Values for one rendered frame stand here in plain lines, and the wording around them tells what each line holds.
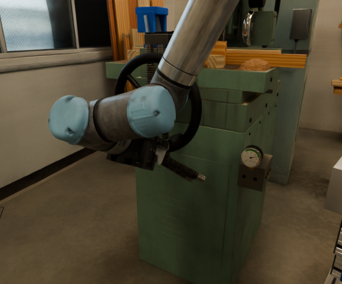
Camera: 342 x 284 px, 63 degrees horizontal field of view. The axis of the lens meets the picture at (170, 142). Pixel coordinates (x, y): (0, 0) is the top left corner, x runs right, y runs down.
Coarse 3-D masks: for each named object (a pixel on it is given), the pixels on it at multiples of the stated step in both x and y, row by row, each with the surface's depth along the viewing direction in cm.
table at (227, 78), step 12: (108, 72) 107; (132, 72) 102; (204, 72) 88; (216, 72) 86; (228, 72) 84; (240, 72) 83; (252, 72) 81; (264, 72) 79; (276, 72) 92; (144, 84) 89; (204, 84) 90; (216, 84) 87; (228, 84) 86; (240, 84) 84; (252, 84) 82; (264, 84) 80
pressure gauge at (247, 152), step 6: (246, 150) 83; (252, 150) 82; (258, 150) 81; (240, 156) 84; (246, 156) 83; (252, 156) 82; (258, 156) 82; (246, 162) 84; (252, 162) 83; (258, 162) 82; (252, 168) 86
